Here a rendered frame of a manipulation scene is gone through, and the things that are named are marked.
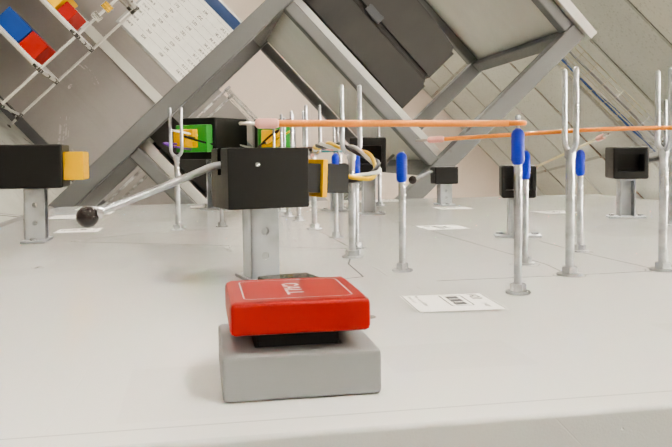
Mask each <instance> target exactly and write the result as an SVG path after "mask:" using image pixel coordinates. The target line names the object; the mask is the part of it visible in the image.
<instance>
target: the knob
mask: <svg viewBox="0 0 672 447"><path fill-rule="evenodd" d="M98 220H99V216H98V214H97V210H96V209H95V208H94V207H92V206H83V207H81V208H80V209H79V210H78V211H77V213H76V221H77V223H78V224H79V225H80V226H82V227H84V228H91V227H93V226H95V225H96V224H97V222H98Z"/></svg>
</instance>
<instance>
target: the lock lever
mask: <svg viewBox="0 0 672 447"><path fill-rule="evenodd" d="M216 169H221V161H219V162H213V163H210V164H207V165H204V166H202V167H200V168H198V169H195V170H193V171H191V172H188V173H186V174H183V175H181V176H178V177H176V178H173V179H171V180H169V181H166V182H164V183H161V184H159V185H156V186H154V187H151V188H148V189H146V190H143V191H141V192H138V193H136V194H133V195H131V196H128V197H126V198H123V199H121V200H118V201H116V202H113V203H110V204H108V205H105V206H102V205H98V207H97V209H96V210H97V214H98V216H99V219H102V217H103V215H104V214H107V213H109V212H112V211H114V210H117V209H119V208H122V207H124V206H127V205H129V204H132V203H134V202H137V201H139V200H142V199H144V198H147V197H149V196H152V195H154V194H157V193H159V192H162V191H164V190H167V189H169V188H172V187H174V186H177V185H179V184H182V183H184V182H186V181H189V180H191V179H194V178H196V177H198V176H201V175H203V174H205V173H207V172H210V171H212V170H216Z"/></svg>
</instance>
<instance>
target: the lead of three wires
mask: <svg viewBox="0 0 672 447"><path fill-rule="evenodd" d="M347 150H348V151H349V152H352V153H354V154H355V155H358V156H360V157H362V158H365V159H366V160H367V161H368V162H369V163H371V164H372V165H373V169H372V170H371V171H370V172H365V173H358V174H352V175H349V183H358V182H361V181H371V180H373V179H375V178H376V177H377V174H380V173H381V172H382V169H381V167H380V165H381V162H380V161H379V159H377V158H374V156H373V155H372V153H370V152H369V151H367V150H361V149H360V148H359V147H357V146H355V145H350V147H349V146H347Z"/></svg>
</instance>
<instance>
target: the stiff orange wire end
mask: <svg viewBox="0 0 672 447"><path fill-rule="evenodd" d="M526 124H527V121H525V120H278V119H276V118H258V119H256V120H255V121H254V122H239V125H255V126H256V127H257V128H259V129H276V128H278V127H510V126H525V125H526Z"/></svg>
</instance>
